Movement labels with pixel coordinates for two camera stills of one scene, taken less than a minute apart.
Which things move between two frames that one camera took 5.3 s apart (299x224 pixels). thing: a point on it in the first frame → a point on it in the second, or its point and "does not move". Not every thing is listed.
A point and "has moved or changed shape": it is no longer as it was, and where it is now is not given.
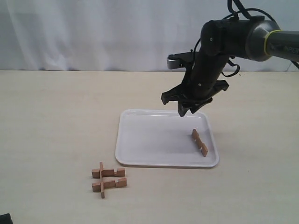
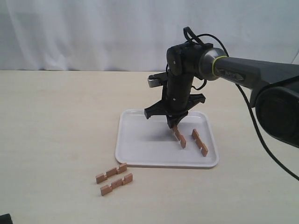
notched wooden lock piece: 109,172 has moved or changed shape
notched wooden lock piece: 101,178 → 181,137
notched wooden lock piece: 195,136 does not move
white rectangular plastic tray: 163,138 does not move
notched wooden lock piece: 117,183 → 107,189
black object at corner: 5,219 does not move
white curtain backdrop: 120,35 does not move
